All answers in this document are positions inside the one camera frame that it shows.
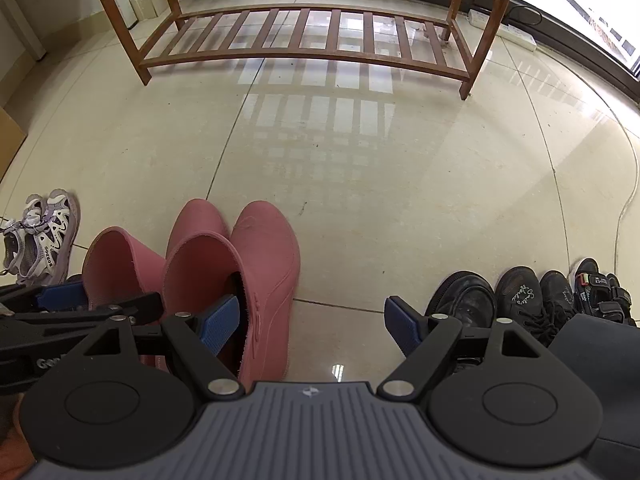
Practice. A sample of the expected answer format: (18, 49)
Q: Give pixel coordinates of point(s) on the wooden cabinet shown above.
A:
(9, 135)

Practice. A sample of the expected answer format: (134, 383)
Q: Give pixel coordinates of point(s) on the black leather shoe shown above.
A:
(520, 290)
(557, 290)
(465, 295)

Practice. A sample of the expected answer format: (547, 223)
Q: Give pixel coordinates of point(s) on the white power strip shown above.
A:
(520, 37)
(479, 19)

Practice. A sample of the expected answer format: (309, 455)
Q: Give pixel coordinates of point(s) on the wooden shoe rack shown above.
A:
(300, 55)

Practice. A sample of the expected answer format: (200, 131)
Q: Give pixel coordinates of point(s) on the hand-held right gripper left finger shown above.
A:
(220, 322)

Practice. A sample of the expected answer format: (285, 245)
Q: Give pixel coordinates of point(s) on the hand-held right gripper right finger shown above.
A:
(402, 327)

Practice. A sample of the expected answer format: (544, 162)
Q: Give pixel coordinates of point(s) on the white cabinet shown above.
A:
(20, 10)

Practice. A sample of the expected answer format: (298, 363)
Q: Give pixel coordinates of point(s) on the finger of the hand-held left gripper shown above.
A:
(60, 296)
(135, 306)

